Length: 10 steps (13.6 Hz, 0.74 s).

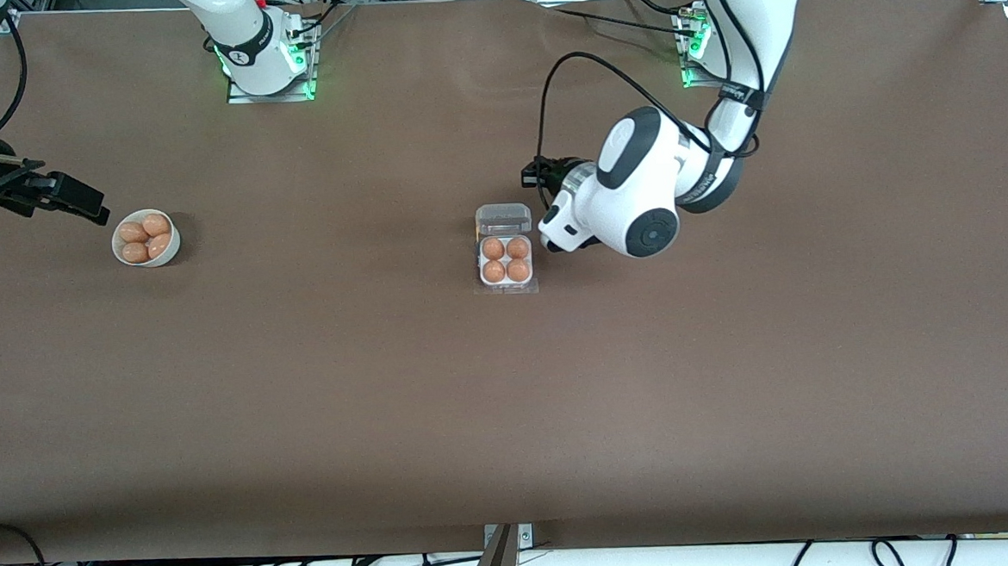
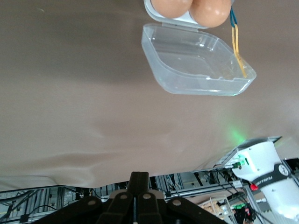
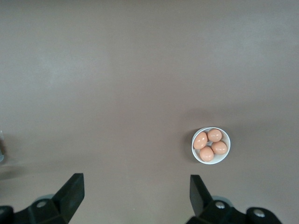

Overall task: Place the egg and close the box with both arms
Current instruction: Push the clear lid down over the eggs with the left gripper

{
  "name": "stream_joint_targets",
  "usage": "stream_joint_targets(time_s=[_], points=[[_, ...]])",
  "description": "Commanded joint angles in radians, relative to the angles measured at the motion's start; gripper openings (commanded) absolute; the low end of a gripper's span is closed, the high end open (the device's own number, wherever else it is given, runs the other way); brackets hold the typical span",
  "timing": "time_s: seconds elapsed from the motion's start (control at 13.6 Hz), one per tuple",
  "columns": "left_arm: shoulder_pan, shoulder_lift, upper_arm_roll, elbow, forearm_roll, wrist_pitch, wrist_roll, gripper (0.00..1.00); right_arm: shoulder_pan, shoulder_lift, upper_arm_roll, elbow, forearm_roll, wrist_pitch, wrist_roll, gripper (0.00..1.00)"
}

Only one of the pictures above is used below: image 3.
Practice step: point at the brown egg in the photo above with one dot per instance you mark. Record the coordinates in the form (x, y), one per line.
(219, 148)
(215, 135)
(200, 140)
(206, 154)

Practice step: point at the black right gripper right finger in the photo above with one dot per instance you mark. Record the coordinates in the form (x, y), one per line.
(198, 198)

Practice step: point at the white round bowl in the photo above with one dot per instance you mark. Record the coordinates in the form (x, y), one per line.
(224, 157)

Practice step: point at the clear plastic egg carton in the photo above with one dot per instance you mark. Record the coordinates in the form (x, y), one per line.
(1, 149)

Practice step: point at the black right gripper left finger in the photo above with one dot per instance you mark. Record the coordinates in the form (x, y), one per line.
(70, 196)

